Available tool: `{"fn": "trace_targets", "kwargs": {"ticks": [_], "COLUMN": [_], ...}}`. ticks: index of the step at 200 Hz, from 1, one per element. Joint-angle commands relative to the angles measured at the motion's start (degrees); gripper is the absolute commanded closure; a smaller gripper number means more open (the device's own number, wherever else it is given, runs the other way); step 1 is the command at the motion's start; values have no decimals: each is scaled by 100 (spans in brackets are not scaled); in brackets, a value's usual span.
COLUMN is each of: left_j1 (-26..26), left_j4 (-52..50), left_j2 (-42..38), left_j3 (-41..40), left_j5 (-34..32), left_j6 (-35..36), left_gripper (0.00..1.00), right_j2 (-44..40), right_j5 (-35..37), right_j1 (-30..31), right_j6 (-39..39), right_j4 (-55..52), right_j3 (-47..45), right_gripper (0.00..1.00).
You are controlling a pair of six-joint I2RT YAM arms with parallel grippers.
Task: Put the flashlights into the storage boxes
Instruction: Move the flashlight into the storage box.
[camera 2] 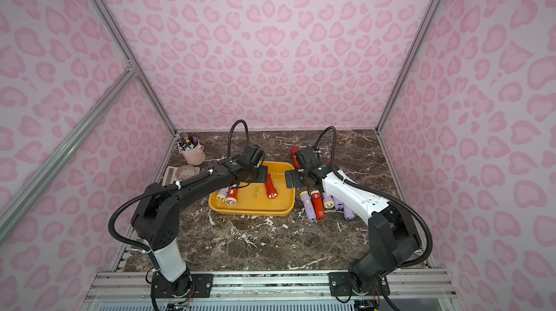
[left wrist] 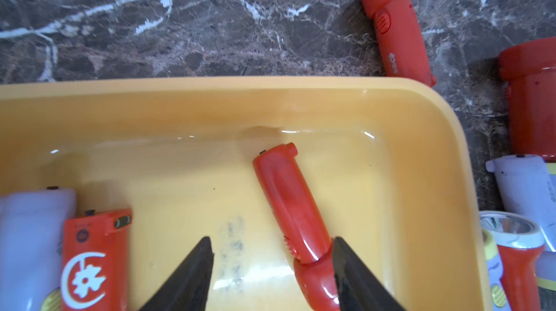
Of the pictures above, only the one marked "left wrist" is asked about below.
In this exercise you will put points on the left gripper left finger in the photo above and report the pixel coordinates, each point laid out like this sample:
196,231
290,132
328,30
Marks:
188,286

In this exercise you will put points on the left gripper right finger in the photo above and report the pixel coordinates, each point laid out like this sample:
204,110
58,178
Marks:
357,286

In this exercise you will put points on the purple flashlight yellow head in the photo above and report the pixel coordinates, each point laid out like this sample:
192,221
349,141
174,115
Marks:
526,188

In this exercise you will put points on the yellow plastic tray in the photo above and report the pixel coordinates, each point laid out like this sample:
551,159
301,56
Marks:
385,159

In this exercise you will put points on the red flashlight front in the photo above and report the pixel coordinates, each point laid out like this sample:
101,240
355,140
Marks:
520,243

